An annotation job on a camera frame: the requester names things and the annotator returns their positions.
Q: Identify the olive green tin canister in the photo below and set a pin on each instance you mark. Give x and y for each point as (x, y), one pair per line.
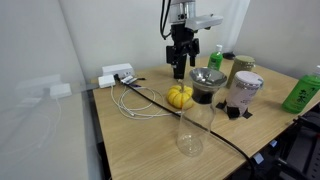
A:
(240, 68)

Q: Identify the black equipment cart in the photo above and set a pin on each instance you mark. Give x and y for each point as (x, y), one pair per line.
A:
(305, 146)

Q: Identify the yellow mini pumpkin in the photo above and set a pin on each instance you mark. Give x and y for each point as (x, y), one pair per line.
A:
(176, 97)

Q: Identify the clear glass carafe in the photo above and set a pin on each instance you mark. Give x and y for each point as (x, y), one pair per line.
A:
(195, 133)

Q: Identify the flat black round object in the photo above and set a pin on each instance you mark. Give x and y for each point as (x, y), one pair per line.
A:
(229, 55)

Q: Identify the white charger adapter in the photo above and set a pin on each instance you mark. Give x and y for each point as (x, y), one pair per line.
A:
(106, 81)

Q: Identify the white power strip box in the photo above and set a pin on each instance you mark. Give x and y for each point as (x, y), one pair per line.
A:
(116, 70)

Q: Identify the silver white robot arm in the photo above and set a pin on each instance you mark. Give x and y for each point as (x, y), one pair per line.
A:
(181, 10)

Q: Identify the black cylinder flask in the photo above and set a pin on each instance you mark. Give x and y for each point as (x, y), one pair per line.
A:
(179, 71)

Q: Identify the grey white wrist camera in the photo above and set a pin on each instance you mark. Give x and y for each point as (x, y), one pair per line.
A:
(203, 21)

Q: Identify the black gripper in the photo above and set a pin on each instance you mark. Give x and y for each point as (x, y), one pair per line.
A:
(182, 35)

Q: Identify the pink white lidded canister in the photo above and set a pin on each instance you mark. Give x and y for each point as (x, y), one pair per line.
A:
(242, 93)

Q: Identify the small blue white tag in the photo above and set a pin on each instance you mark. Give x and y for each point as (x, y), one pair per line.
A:
(273, 143)
(258, 158)

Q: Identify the small green plastic bottle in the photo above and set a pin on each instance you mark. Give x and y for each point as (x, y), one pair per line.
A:
(215, 61)

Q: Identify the large green tea bottle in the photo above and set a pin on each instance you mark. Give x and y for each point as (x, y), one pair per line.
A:
(300, 95)

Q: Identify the small white black adapter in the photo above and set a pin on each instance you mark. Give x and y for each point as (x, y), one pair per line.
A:
(128, 80)

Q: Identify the black tape piece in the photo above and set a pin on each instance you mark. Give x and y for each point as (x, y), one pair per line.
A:
(221, 105)
(247, 114)
(233, 113)

